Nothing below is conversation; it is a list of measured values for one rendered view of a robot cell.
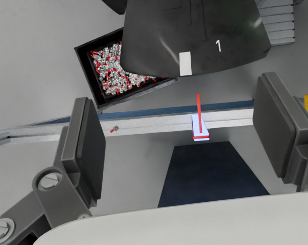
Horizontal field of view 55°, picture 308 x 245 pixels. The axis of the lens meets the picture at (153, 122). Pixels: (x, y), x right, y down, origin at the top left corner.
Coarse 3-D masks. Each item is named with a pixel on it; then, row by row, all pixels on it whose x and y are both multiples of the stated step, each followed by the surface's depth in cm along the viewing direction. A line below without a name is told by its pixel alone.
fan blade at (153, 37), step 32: (128, 0) 44; (160, 0) 42; (192, 0) 40; (224, 0) 39; (128, 32) 45; (160, 32) 43; (192, 32) 41; (224, 32) 39; (256, 32) 38; (128, 64) 46; (160, 64) 44; (192, 64) 41; (224, 64) 40
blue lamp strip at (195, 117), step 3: (195, 117) 68; (198, 117) 68; (201, 117) 67; (195, 120) 62; (198, 120) 61; (201, 120) 61; (195, 123) 56; (198, 123) 55; (195, 126) 51; (198, 126) 51; (204, 126) 50; (195, 129) 48; (198, 129) 47; (204, 129) 46; (195, 132) 44; (198, 132) 44; (204, 132) 43; (207, 132) 43; (195, 135) 43; (198, 135) 43; (201, 135) 43
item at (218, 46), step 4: (212, 36) 40; (216, 36) 40; (220, 36) 40; (224, 36) 39; (212, 40) 40; (216, 40) 40; (220, 40) 40; (224, 40) 39; (212, 44) 40; (216, 44) 40; (220, 44) 40; (224, 44) 39; (212, 48) 40; (216, 48) 40; (220, 48) 40; (224, 48) 39; (212, 52) 40; (216, 52) 40; (220, 52) 40; (224, 52) 39; (212, 56) 40
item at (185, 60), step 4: (184, 52) 42; (188, 52) 41; (180, 56) 42; (184, 56) 42; (188, 56) 41; (180, 60) 42; (184, 60) 42; (188, 60) 42; (180, 64) 42; (184, 64) 42; (188, 64) 42; (180, 68) 42; (184, 68) 42; (188, 68) 42; (180, 72) 42; (184, 72) 42; (188, 72) 42
